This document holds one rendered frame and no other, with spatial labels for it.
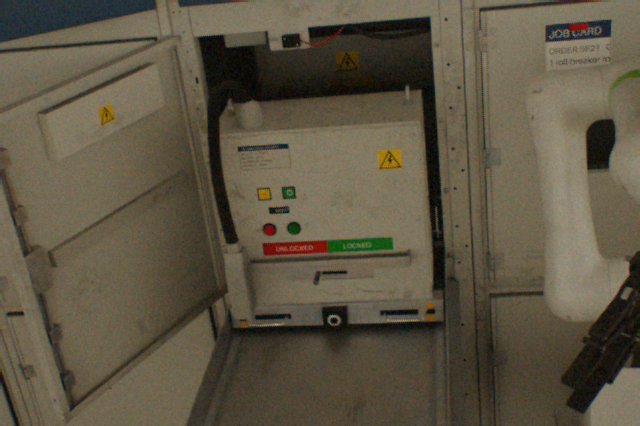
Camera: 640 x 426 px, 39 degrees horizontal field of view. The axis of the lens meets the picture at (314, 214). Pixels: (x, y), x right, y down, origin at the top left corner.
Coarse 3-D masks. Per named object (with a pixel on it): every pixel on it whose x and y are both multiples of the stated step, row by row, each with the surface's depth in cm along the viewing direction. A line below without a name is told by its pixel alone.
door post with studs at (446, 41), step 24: (456, 0) 209; (432, 24) 212; (456, 24) 211; (432, 48) 215; (456, 48) 214; (456, 72) 216; (456, 96) 219; (456, 120) 222; (456, 144) 225; (456, 168) 228; (456, 192) 231; (456, 216) 234; (456, 240) 237; (456, 264) 241
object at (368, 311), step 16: (272, 304) 227; (288, 304) 227; (304, 304) 226; (320, 304) 225; (336, 304) 224; (352, 304) 223; (368, 304) 223; (384, 304) 222; (400, 304) 222; (416, 304) 221; (240, 320) 230; (256, 320) 229; (272, 320) 228; (288, 320) 228; (304, 320) 227; (320, 320) 227; (352, 320) 226; (368, 320) 225; (384, 320) 224
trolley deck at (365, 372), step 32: (256, 352) 223; (288, 352) 222; (320, 352) 220; (352, 352) 218; (384, 352) 217; (416, 352) 215; (256, 384) 212; (288, 384) 210; (320, 384) 209; (352, 384) 207; (384, 384) 206; (416, 384) 204; (224, 416) 202; (256, 416) 201; (288, 416) 200; (320, 416) 198; (352, 416) 197; (384, 416) 196; (416, 416) 195
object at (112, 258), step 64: (128, 64) 207; (0, 128) 184; (64, 128) 194; (128, 128) 214; (192, 128) 229; (0, 192) 183; (64, 192) 201; (128, 192) 217; (192, 192) 237; (64, 256) 201; (128, 256) 221; (192, 256) 241; (64, 320) 207; (128, 320) 224; (192, 320) 241; (64, 384) 207
